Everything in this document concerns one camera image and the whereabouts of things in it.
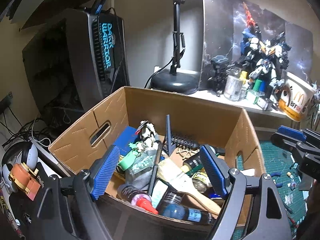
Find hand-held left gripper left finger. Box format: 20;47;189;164
35;145;121;240

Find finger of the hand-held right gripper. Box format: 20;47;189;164
271;133;304;153
277;126;307;142

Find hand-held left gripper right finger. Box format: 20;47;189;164
199;144;293;240

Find brown cardboard box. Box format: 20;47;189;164
48;86;266;227

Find wooden ship wheel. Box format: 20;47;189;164
177;149;200;159

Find white yellow paper bucket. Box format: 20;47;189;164
278;71;317;122

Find wooden paintbrush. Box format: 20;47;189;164
157;159;222;215

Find black hairbrush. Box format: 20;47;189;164
172;134;200;153

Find black bottle red cap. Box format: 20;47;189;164
117;184;159;214

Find blue flat box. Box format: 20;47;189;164
114;126;139;155

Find black bottle blue label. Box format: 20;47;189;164
160;191;218;224

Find green cutting mat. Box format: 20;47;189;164
236;140;308;240

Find blue triangular stand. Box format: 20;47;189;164
164;115;177;157

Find small white robot figure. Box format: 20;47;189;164
136;121;160;150

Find yellow-capped paint bottle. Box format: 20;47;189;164
239;70;249;98

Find white headphones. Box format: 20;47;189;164
1;142;38;193

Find white blue robot model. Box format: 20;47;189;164
235;2;293;105

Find orange block toy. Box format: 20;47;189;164
10;164;40;200

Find black desk pad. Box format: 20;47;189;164
0;167;75;240

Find dark robot figure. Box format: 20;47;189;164
209;55;240;97

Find black desk lamp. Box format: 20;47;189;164
144;0;200;95

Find black computer tower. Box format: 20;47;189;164
22;8;125;113

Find blue-handled pliers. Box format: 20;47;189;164
269;172;284;188

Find grey lightning wall poster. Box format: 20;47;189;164
200;0;314;90

